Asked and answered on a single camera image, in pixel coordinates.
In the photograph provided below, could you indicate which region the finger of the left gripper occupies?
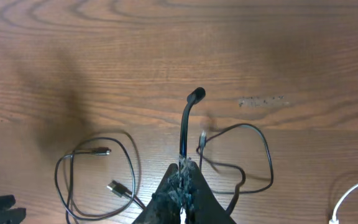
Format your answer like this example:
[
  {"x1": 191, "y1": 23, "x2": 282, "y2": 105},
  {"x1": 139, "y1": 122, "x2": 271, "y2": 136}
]
[{"x1": 0, "y1": 195, "x2": 26, "y2": 224}]

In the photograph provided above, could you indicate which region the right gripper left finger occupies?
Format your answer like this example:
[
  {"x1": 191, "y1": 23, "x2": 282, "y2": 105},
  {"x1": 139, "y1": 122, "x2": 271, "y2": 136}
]
[{"x1": 133, "y1": 163, "x2": 182, "y2": 224}]

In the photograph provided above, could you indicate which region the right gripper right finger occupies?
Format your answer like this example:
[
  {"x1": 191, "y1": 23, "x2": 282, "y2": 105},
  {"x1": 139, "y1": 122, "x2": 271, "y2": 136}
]
[{"x1": 183, "y1": 161, "x2": 235, "y2": 224}]

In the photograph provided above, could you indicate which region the white usb cable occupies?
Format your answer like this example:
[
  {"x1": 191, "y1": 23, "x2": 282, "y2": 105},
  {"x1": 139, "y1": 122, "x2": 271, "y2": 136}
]
[{"x1": 328, "y1": 179, "x2": 358, "y2": 224}]

